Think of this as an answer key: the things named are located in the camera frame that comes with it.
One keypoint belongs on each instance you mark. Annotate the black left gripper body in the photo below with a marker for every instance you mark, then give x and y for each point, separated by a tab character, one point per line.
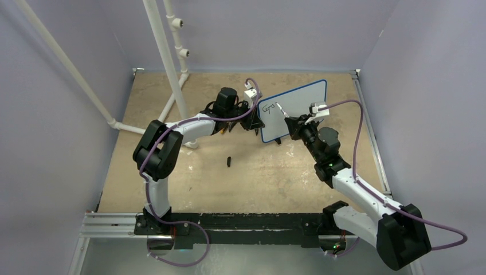
246	123

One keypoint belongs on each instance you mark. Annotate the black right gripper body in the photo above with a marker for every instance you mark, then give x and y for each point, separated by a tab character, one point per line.
304	118

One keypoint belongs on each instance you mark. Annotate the white marker pen black cap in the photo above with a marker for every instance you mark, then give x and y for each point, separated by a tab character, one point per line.
284	113

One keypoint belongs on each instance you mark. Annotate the blue framed whiteboard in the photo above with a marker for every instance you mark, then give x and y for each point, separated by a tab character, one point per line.
295	102

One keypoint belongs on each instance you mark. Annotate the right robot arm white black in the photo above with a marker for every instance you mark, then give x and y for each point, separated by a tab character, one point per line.
393	229

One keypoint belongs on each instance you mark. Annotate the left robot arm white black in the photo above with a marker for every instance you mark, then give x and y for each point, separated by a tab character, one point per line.
160	147

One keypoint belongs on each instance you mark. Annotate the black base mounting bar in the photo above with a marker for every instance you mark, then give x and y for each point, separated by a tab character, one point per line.
184	230

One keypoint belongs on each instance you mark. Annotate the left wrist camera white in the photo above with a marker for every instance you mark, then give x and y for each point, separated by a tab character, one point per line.
250	97

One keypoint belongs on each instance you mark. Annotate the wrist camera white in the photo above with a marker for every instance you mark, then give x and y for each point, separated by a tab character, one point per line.
318	112
250	97

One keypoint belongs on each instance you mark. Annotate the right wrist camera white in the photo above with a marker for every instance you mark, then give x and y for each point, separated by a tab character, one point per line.
318	112

